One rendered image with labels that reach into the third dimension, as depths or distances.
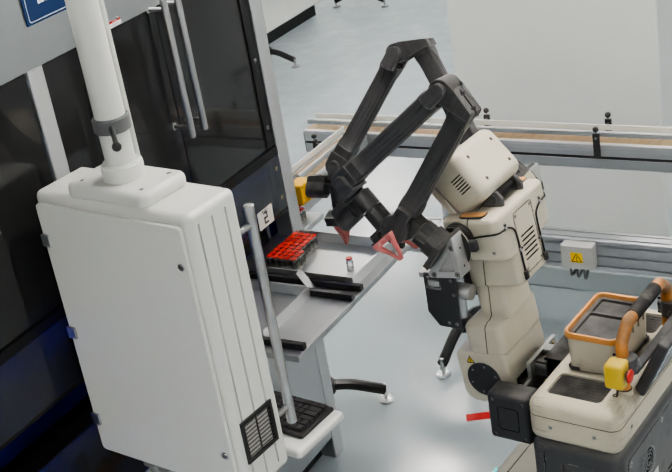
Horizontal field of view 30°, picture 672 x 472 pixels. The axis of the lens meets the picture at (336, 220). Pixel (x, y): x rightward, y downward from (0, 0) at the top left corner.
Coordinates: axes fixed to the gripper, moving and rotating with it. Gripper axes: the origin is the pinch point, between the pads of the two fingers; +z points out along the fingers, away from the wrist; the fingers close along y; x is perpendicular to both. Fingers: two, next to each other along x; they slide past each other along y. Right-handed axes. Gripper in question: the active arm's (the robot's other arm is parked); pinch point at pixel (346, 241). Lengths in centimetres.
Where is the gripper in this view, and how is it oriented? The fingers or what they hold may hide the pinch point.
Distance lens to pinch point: 379.5
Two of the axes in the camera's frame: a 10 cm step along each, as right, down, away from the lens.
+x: -2.5, 4.3, -8.7
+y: -9.6, 0.1, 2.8
